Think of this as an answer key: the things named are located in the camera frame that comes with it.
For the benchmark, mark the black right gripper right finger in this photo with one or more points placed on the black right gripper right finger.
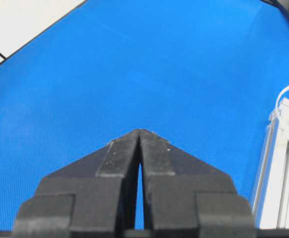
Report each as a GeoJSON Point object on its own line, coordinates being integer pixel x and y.
{"type": "Point", "coordinates": [185, 197]}

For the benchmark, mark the blue table mat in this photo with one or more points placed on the blue table mat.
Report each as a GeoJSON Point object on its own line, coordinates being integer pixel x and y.
{"type": "Point", "coordinates": [203, 74]}

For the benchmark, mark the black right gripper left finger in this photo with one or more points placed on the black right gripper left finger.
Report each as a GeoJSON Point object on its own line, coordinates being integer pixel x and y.
{"type": "Point", "coordinates": [84, 198]}

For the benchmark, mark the silver aluminium extrusion frame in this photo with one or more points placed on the silver aluminium extrusion frame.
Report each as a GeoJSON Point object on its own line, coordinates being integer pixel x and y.
{"type": "Point", "coordinates": [270, 196]}

